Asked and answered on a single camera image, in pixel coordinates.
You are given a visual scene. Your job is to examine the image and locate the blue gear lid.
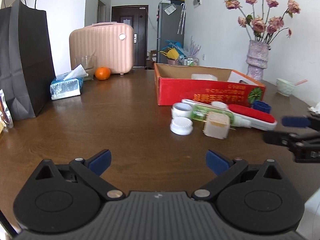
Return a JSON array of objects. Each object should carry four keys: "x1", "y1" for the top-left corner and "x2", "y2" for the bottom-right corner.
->
[{"x1": 253, "y1": 100, "x2": 271, "y2": 114}]

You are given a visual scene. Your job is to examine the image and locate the beige toothpick box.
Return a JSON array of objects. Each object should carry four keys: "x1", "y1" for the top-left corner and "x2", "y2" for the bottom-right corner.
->
[{"x1": 203, "y1": 112, "x2": 230, "y2": 139}]

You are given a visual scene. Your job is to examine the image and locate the white ridged jar lid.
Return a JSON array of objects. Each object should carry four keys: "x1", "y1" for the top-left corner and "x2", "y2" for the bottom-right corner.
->
[{"x1": 170, "y1": 116, "x2": 193, "y2": 136}]

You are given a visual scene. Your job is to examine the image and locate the green spray bottle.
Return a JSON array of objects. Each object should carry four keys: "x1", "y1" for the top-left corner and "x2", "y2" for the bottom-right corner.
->
[{"x1": 191, "y1": 105, "x2": 252, "y2": 128}]

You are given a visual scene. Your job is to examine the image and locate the translucent white plastic bottle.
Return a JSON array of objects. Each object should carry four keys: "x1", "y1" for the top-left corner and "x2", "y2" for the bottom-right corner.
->
[{"x1": 191, "y1": 73, "x2": 218, "y2": 81}]

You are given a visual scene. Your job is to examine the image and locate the crumpled white tissue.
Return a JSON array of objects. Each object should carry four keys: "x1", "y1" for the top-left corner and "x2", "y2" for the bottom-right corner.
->
[{"x1": 308, "y1": 102, "x2": 320, "y2": 115}]

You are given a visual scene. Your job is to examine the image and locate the pale green bowl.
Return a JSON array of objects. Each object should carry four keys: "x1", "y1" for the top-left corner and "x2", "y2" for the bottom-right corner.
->
[{"x1": 276, "y1": 78, "x2": 295, "y2": 96}]

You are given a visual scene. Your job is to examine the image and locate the pink spoon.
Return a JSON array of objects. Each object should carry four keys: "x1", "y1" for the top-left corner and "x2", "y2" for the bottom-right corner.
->
[{"x1": 294, "y1": 79, "x2": 308, "y2": 86}]

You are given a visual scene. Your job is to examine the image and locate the pink ceramic vase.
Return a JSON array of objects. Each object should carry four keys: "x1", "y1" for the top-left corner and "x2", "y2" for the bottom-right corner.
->
[{"x1": 246, "y1": 40, "x2": 270, "y2": 81}]

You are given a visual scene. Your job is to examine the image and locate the blue tissue pack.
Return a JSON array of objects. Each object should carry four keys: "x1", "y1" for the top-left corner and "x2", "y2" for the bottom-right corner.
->
[{"x1": 50, "y1": 64, "x2": 88, "y2": 101}]

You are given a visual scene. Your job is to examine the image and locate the snack packets pile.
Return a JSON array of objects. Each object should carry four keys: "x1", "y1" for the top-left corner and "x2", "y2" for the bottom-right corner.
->
[{"x1": 0, "y1": 89, "x2": 14, "y2": 133}]

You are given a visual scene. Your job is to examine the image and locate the orange fruit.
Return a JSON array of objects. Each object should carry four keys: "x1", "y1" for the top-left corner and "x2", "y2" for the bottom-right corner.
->
[{"x1": 94, "y1": 67, "x2": 111, "y2": 81}]

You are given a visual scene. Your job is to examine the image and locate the dried pink roses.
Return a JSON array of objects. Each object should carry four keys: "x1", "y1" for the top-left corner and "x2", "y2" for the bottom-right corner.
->
[{"x1": 224, "y1": 0, "x2": 301, "y2": 45}]

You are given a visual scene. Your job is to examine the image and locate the red cardboard box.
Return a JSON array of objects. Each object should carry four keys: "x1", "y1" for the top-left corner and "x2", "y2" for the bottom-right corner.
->
[{"x1": 154, "y1": 63, "x2": 265, "y2": 107}]

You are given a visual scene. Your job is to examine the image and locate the glass cup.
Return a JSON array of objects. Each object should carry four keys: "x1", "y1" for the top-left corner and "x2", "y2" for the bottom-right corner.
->
[{"x1": 74, "y1": 55, "x2": 97, "y2": 81}]

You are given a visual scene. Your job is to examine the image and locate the black paper bag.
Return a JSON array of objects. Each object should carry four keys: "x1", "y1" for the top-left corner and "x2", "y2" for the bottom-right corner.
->
[{"x1": 1, "y1": 0, "x2": 55, "y2": 120}]

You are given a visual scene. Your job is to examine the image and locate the pink suitcase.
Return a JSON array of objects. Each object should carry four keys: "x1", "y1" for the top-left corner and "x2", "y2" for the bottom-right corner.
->
[{"x1": 69, "y1": 22, "x2": 134, "y2": 74}]

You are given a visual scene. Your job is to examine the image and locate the dark brown door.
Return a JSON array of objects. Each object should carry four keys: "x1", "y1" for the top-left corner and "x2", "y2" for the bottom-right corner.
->
[{"x1": 111, "y1": 4, "x2": 149, "y2": 68}]

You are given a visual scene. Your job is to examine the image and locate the grey refrigerator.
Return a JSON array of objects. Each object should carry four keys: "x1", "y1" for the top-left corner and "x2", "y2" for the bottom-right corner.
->
[{"x1": 156, "y1": 0, "x2": 185, "y2": 63}]

